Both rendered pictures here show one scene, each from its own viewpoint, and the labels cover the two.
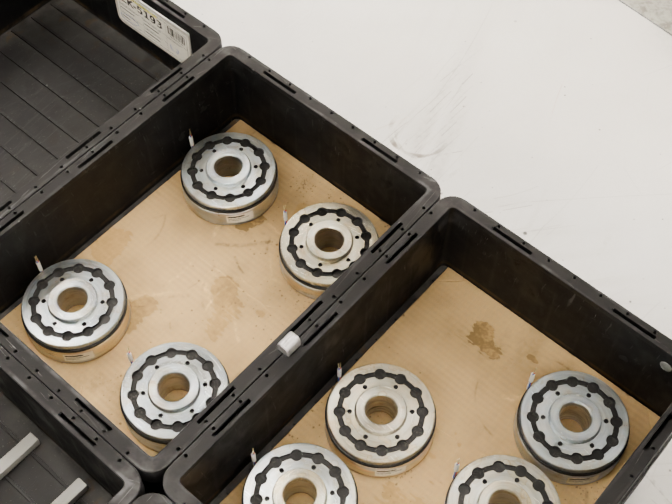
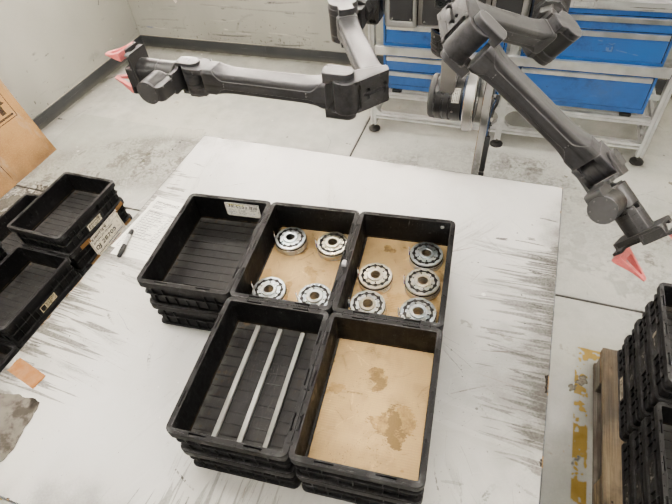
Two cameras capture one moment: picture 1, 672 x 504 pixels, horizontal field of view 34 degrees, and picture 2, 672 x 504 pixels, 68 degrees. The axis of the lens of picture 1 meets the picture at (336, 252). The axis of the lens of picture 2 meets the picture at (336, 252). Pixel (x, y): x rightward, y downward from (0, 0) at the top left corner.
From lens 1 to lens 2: 0.64 m
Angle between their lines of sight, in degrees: 17
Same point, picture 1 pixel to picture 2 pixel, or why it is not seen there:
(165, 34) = (248, 210)
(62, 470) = (294, 334)
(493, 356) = (394, 252)
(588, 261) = not seen: hidden behind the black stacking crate
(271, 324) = (328, 272)
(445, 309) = (374, 247)
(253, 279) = (315, 263)
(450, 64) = (326, 194)
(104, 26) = (221, 220)
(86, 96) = (230, 240)
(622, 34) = (371, 166)
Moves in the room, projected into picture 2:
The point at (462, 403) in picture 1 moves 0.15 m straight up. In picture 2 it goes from (393, 266) to (394, 232)
